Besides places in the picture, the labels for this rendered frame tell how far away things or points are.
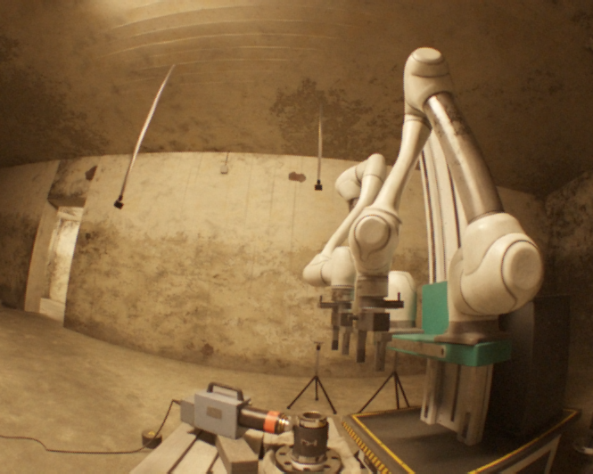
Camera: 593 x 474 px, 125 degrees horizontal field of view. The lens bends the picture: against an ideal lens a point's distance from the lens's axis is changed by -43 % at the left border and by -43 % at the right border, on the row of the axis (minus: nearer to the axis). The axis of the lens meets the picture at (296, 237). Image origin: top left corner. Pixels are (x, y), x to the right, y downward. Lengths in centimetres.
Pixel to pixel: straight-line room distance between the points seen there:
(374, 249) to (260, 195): 318
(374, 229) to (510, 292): 30
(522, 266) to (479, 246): 11
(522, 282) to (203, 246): 342
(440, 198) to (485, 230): 72
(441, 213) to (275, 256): 248
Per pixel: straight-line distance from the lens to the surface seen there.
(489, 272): 57
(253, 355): 339
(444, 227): 126
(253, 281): 336
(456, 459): 100
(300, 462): 114
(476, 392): 103
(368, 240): 55
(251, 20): 250
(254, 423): 115
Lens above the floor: 80
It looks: 16 degrees up
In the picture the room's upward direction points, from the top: 4 degrees clockwise
